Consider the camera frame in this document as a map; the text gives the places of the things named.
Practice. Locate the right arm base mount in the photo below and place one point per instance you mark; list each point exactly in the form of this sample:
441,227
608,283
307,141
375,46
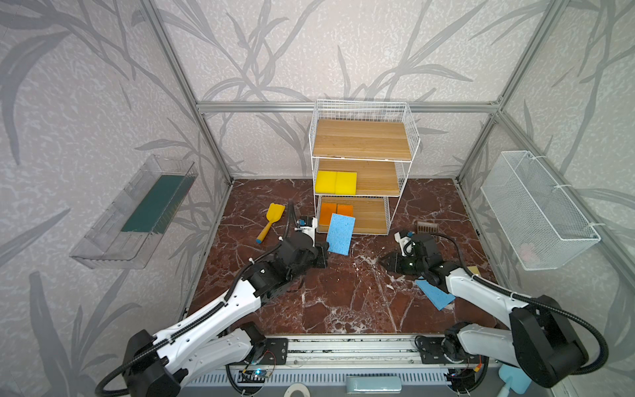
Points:
441,350

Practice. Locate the clear plastic wall tray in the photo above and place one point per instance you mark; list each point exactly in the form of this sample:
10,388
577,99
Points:
127,234

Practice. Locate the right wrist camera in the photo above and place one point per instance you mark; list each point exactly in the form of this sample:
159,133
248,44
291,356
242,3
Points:
404,240

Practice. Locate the blue cellulose sponge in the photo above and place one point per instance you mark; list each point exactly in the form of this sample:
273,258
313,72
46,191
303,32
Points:
340,233
435,295

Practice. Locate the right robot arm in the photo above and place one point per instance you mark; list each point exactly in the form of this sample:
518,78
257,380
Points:
546,342

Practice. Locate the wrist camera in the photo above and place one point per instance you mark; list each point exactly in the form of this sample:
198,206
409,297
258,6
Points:
307,225
404,240

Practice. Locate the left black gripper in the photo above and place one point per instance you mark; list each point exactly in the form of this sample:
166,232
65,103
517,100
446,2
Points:
317,253

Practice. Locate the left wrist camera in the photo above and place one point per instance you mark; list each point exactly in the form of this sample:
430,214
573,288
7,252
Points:
307,225

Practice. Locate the white wire wooden shelf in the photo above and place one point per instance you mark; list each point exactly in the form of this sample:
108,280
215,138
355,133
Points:
379,141

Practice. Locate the light blue brush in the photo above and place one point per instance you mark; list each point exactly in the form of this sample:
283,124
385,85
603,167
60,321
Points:
515,379

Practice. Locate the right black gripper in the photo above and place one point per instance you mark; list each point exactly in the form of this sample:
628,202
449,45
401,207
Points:
397,260

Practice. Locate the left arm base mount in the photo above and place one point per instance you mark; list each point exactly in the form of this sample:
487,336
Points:
272,351

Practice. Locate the yellow foam sponge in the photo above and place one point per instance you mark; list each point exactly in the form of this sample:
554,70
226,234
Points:
346,183
326,182

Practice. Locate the white wire wall basket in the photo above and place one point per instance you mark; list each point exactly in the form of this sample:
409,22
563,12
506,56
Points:
545,228

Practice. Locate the yellow toy shovel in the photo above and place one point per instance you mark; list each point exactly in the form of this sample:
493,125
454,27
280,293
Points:
273,215

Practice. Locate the green circuit board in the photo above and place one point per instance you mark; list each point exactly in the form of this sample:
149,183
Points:
255,376

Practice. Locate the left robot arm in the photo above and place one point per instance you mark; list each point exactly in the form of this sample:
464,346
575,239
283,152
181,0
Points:
161,364

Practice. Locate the beige orange scrub sponge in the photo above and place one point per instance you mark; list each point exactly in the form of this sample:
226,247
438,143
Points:
326,212

